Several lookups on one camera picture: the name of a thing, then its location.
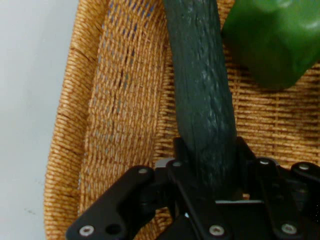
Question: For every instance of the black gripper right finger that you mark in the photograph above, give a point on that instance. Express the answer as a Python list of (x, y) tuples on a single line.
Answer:
[(272, 190)]

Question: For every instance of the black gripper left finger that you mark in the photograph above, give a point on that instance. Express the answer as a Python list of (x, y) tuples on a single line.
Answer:
[(117, 200)]

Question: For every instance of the dark green cucumber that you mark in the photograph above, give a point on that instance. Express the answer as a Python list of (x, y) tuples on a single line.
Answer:
[(200, 87)]

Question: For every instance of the woven wicker basket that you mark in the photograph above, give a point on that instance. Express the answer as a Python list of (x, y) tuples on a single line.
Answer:
[(125, 100)]

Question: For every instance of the green bell pepper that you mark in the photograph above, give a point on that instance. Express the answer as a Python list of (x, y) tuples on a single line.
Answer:
[(272, 40)]

